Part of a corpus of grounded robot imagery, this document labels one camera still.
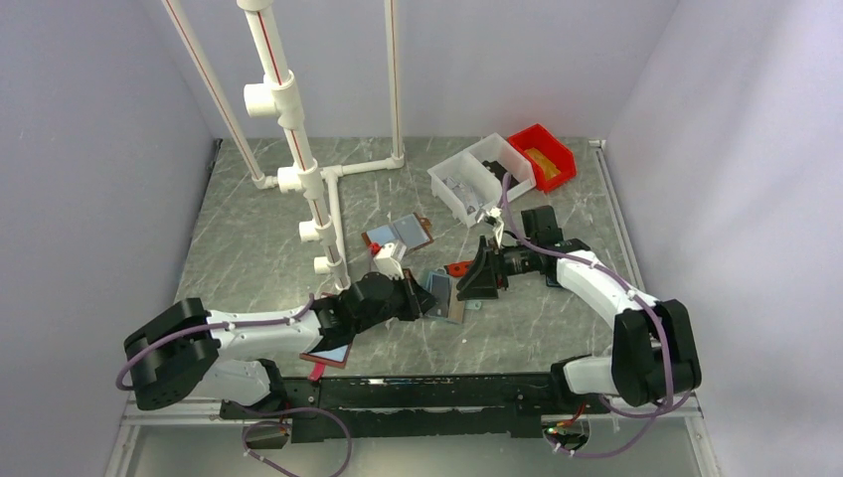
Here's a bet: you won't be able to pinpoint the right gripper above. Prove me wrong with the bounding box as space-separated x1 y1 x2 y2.
456 236 538 301

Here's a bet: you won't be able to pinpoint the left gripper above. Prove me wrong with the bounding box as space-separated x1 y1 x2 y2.
355 267 441 334

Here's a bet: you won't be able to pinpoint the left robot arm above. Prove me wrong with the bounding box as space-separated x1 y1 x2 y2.
115 269 437 417

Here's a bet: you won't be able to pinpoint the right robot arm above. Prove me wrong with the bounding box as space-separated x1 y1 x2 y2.
456 206 702 412

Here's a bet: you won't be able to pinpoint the brown card holder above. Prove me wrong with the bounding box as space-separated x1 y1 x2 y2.
361 213 434 260

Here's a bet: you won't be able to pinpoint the navy blue card holder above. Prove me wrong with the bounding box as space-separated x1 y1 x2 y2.
545 275 562 288

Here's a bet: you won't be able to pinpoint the red card holder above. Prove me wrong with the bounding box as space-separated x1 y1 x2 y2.
299 292 357 368

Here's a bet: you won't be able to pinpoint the grey parts in bin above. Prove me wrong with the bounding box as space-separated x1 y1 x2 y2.
442 176 483 216

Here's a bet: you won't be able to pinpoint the black part in bin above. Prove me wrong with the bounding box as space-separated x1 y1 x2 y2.
482 161 520 190

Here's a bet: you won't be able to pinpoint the white divided bin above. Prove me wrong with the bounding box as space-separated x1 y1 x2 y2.
427 133 536 228

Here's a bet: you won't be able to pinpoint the yellow item in red bin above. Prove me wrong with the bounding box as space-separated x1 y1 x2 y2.
526 148 560 180

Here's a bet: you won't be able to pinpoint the red plastic bin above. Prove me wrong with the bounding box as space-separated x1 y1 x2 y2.
507 123 577 194

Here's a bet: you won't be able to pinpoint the red handled adjustable wrench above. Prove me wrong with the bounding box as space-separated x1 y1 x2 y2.
444 260 472 278

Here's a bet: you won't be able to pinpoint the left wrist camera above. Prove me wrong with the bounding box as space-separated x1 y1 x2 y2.
369 239 408 279

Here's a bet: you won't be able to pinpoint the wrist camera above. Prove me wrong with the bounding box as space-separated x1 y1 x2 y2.
369 239 408 279
478 207 506 247

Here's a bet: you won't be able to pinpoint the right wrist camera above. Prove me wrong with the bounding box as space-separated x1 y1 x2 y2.
478 207 506 247

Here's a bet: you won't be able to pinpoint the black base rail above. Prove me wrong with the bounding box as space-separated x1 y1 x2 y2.
220 373 608 443

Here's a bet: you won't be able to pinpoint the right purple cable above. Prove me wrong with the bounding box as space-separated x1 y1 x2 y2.
499 172 693 461

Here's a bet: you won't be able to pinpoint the purple cable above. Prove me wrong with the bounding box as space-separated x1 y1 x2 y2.
499 172 693 461
116 292 354 475

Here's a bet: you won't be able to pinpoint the white pvc pipe frame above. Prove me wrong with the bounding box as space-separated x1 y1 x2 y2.
162 1 406 290

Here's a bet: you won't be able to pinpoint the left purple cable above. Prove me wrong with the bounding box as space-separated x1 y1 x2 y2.
116 292 354 475

